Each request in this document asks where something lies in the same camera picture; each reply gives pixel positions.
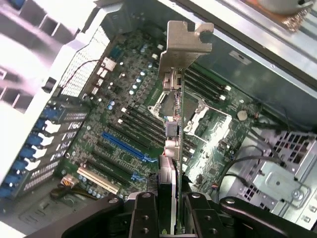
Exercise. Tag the silver CPU socket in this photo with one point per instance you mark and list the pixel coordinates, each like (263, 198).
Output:
(203, 111)

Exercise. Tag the silver coin cell battery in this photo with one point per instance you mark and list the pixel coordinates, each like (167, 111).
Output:
(242, 115)

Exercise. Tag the black expansion slot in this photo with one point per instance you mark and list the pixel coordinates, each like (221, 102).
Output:
(109, 169)

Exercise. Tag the silver finned chipset heatsink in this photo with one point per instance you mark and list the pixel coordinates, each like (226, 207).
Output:
(108, 63)

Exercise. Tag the blue expansion slot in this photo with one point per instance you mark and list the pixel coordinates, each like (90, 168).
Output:
(119, 143)

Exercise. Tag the open grey PC case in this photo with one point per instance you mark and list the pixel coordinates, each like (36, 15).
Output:
(247, 57)

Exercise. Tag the silver disk bay cage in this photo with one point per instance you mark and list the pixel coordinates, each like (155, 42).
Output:
(280, 178)

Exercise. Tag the black RAM slot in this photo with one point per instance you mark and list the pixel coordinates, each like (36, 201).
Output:
(210, 77)
(203, 85)
(136, 132)
(143, 122)

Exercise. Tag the green motherboard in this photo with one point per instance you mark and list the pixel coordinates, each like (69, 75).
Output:
(138, 64)

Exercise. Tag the white expansion slot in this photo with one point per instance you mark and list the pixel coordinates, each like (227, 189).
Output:
(96, 179)

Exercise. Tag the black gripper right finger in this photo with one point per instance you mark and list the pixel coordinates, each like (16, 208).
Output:
(205, 218)

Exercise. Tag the round grey copper-rimmed object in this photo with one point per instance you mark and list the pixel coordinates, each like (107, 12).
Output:
(280, 10)

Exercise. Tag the black case latch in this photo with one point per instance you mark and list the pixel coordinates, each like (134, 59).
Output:
(49, 83)

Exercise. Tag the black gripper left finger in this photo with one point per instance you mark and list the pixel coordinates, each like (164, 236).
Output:
(143, 218)

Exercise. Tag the blue card retention clip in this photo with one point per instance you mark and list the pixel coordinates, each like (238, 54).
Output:
(24, 152)
(52, 113)
(40, 124)
(17, 165)
(33, 140)

